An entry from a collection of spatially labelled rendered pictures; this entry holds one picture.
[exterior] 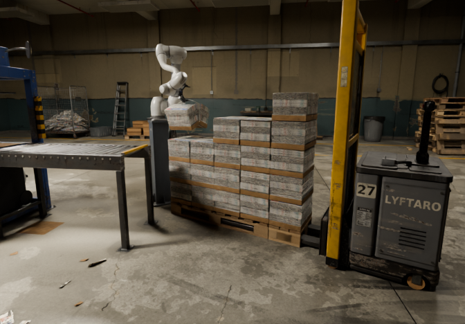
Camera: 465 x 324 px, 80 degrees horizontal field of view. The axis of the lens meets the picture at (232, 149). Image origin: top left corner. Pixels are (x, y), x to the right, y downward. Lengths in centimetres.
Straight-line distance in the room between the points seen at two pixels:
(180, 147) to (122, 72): 802
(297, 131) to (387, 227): 90
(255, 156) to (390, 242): 118
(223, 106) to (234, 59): 159
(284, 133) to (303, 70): 720
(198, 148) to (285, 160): 90
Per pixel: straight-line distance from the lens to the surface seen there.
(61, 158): 263
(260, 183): 247
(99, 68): 1117
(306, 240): 251
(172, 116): 293
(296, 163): 230
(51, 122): 1081
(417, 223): 214
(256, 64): 941
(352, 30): 202
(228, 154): 256
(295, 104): 226
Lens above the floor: 123
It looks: 10 degrees down
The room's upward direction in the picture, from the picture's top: straight up
